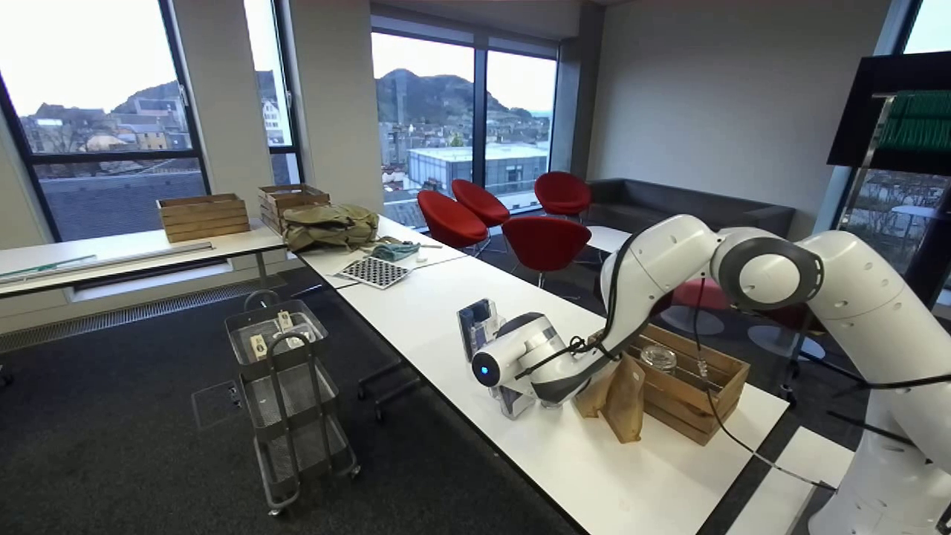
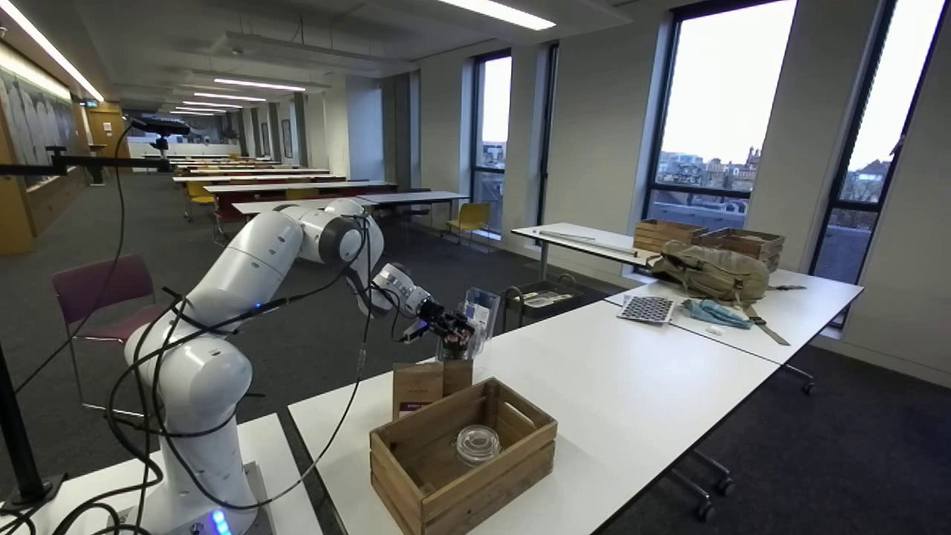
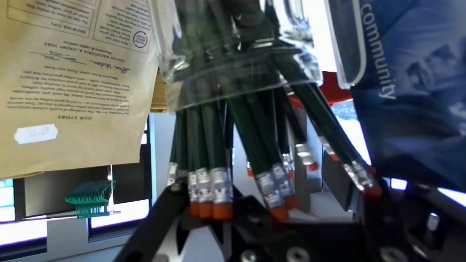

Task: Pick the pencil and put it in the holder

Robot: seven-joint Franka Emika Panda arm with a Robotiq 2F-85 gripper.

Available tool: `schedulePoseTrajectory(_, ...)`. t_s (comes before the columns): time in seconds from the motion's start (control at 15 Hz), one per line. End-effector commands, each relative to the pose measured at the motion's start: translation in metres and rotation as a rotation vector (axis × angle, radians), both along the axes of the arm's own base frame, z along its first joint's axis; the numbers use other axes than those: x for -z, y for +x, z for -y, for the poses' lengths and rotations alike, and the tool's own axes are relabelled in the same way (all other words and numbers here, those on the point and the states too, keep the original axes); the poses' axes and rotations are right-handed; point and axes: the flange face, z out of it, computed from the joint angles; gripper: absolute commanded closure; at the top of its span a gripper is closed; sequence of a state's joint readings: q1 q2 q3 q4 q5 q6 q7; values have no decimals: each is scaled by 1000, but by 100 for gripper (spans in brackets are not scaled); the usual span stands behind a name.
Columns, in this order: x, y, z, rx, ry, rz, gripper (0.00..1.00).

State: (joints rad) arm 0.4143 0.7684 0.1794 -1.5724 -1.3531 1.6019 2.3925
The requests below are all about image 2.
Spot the weathered wooden box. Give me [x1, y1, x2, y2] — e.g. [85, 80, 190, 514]
[696, 227, 786, 274]

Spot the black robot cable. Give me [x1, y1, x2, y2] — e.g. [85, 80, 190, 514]
[0, 210, 391, 535]

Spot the black tripod pole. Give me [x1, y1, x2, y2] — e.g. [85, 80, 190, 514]
[0, 344, 52, 508]

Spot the long ceiling light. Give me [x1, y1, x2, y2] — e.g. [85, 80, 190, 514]
[440, 0, 559, 32]
[210, 75, 312, 97]
[0, 0, 106, 103]

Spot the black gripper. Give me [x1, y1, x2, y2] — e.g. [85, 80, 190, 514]
[397, 295, 479, 354]

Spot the wooden slat crate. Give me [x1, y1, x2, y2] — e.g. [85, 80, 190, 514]
[364, 375, 559, 535]

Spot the black horizontal boom bar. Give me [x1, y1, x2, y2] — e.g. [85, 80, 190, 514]
[0, 145, 177, 184]

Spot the maroon office chair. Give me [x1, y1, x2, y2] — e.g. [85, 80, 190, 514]
[51, 252, 167, 420]

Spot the teal fabric item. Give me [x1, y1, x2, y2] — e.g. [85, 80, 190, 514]
[676, 298, 755, 332]

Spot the wooden wall cabinet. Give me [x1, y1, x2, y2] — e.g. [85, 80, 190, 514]
[0, 97, 129, 258]

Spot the black camera on boom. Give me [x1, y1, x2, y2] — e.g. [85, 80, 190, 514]
[128, 111, 193, 157]

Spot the brown paper bag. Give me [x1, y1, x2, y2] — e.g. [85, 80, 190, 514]
[440, 354, 479, 399]
[391, 360, 449, 420]

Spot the yellow chair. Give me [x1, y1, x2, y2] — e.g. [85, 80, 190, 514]
[183, 182, 219, 222]
[449, 203, 493, 240]

